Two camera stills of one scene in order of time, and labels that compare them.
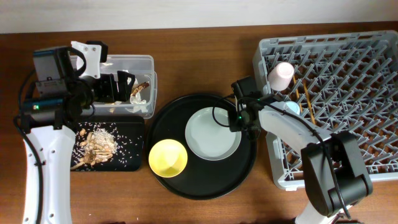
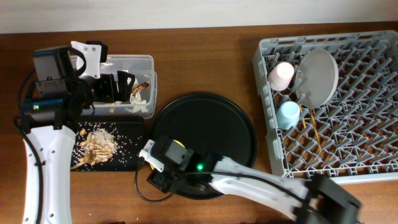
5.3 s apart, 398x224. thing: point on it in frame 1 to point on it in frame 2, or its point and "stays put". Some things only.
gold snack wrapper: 142,85 stays put
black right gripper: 234,126 to 160,182
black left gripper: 108,81 stays put
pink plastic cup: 279,78 stays put
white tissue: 136,99 stays put
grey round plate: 208,140 to 316,78
